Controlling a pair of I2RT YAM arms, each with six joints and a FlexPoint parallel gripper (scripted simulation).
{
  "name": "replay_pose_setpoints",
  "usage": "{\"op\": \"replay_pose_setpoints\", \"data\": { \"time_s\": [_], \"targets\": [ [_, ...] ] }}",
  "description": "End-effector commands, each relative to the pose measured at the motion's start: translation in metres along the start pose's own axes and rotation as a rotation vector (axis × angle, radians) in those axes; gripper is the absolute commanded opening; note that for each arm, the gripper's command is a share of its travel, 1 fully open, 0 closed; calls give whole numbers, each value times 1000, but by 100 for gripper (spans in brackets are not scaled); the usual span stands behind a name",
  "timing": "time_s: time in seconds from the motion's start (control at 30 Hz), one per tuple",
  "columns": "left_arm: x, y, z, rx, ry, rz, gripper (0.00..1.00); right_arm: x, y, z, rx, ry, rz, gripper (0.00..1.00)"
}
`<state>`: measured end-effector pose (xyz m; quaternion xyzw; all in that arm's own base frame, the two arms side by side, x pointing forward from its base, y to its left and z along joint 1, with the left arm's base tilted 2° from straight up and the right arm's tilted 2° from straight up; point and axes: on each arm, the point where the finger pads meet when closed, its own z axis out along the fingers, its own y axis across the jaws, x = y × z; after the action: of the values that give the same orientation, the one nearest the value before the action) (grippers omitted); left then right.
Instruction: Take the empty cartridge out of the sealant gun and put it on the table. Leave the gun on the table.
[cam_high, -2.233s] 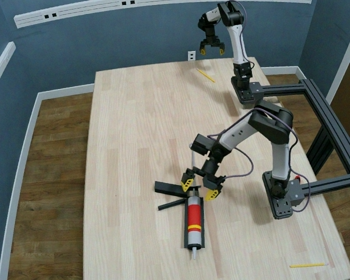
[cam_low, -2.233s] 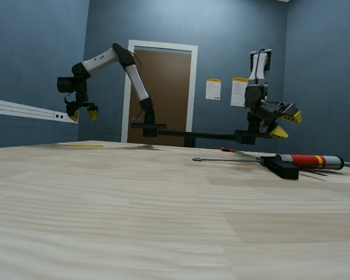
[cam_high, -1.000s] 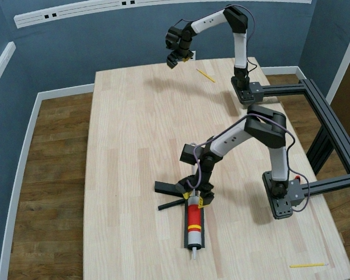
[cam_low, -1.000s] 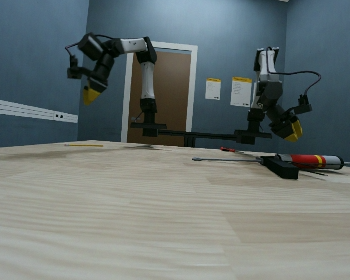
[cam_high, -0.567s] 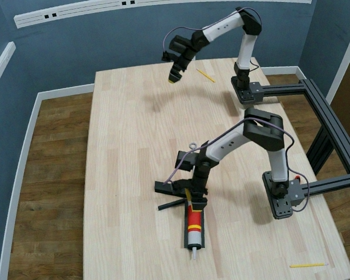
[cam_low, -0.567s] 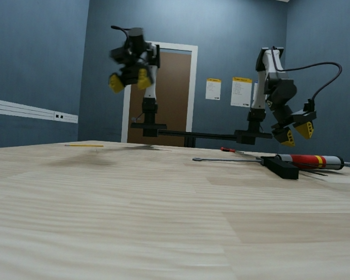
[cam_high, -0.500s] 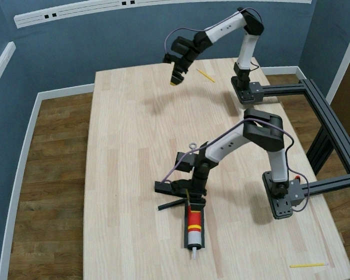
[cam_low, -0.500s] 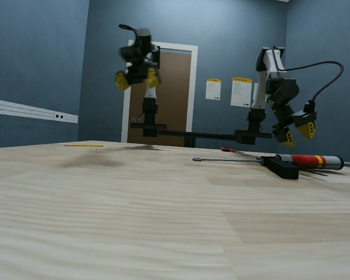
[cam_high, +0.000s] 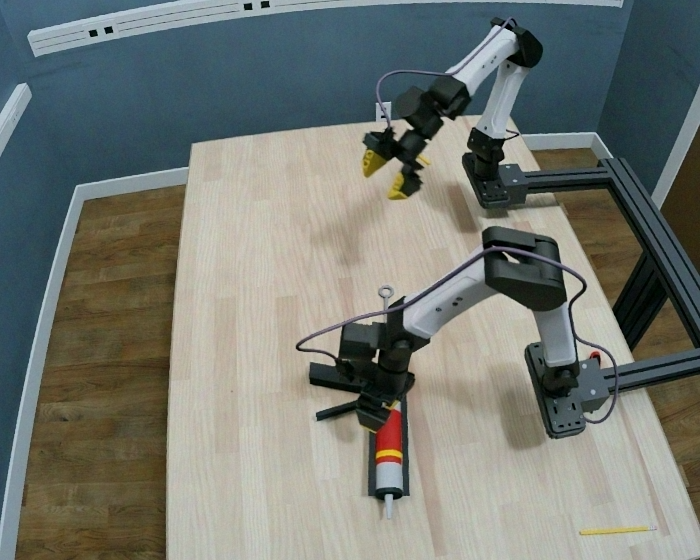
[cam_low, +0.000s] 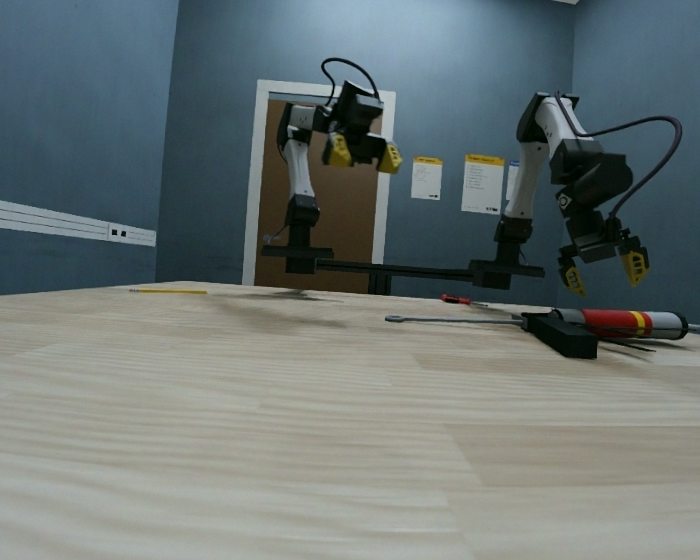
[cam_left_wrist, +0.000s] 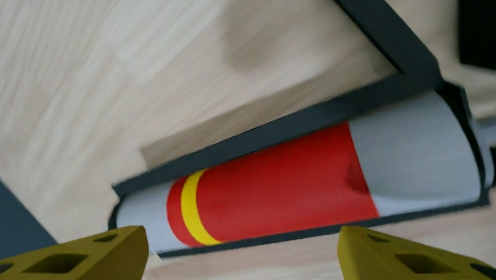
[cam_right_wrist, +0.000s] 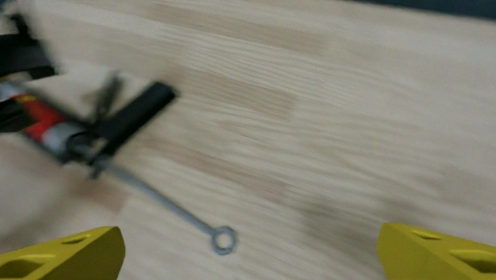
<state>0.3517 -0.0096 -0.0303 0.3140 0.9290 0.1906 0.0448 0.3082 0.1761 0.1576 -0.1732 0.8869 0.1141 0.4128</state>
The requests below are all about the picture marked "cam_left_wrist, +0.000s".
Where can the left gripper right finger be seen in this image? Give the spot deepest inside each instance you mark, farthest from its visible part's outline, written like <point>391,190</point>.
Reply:
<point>366,254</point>

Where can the red and grey cartridge tube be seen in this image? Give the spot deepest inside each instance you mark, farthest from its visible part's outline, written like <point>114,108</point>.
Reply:
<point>408,154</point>

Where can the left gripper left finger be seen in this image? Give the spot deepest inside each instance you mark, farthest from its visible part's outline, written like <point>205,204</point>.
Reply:
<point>118,254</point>

